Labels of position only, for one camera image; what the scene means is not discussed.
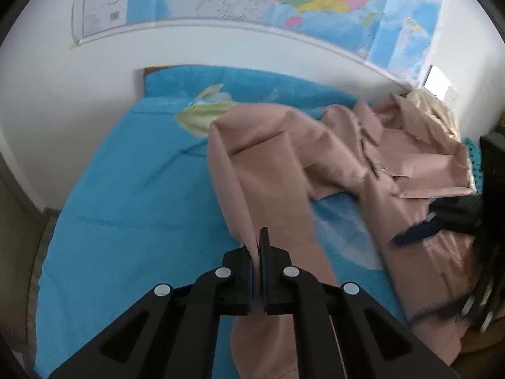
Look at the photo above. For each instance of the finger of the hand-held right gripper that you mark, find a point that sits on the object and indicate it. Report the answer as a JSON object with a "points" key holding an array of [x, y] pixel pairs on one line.
{"points": [[457, 209], [418, 232]]}

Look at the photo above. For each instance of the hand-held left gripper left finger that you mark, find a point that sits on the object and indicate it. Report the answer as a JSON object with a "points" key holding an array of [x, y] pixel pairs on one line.
{"points": [[240, 284]]}

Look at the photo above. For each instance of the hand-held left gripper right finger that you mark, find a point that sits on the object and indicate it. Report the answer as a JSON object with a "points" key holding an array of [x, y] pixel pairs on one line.
{"points": [[276, 284]]}

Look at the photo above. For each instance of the pink garment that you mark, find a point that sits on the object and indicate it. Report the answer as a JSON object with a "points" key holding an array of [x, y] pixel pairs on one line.
{"points": [[268, 158]]}

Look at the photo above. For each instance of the blue perforated plastic basket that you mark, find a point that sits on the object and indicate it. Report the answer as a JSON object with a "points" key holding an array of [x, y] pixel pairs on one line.
{"points": [[473, 166]]}

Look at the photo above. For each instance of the cream garment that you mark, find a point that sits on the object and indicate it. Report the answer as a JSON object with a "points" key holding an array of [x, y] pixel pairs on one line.
{"points": [[438, 114]]}

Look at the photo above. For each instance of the blue floral bed sheet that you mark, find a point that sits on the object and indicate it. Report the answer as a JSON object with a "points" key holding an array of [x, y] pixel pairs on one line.
{"points": [[138, 189]]}

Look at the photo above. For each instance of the white wall socket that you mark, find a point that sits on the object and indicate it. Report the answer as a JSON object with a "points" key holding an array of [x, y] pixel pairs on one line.
{"points": [[437, 79]]}

